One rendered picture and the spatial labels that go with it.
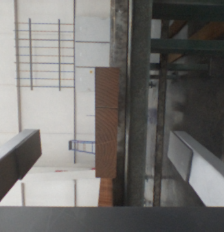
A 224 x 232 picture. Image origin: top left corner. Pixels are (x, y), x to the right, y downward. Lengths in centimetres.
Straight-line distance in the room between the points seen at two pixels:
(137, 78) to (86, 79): 560
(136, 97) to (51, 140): 670
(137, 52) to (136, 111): 12
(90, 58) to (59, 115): 244
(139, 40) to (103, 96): 21
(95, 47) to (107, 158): 594
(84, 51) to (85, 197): 556
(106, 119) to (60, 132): 669
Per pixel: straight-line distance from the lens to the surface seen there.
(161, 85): 108
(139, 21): 40
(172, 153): 17
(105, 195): 35
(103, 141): 21
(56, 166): 712
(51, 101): 681
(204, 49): 105
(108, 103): 20
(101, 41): 618
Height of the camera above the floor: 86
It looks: 1 degrees down
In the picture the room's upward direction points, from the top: 89 degrees counter-clockwise
